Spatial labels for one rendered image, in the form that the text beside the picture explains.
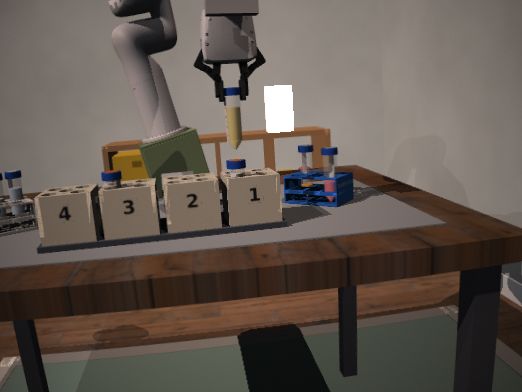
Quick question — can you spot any beige bucket adapter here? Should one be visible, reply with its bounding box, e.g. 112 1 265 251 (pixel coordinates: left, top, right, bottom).
34 184 103 247
162 173 222 234
220 168 282 227
99 178 161 240

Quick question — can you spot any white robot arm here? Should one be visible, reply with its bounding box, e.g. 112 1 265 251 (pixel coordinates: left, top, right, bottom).
108 0 259 144

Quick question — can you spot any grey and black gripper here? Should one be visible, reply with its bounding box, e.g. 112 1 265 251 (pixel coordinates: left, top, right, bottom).
194 9 266 102

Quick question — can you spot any beige tube rack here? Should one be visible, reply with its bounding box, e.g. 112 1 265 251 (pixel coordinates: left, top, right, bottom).
0 196 38 236

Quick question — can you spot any blue tube rack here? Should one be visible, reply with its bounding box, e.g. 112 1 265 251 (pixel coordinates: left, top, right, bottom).
284 171 354 207

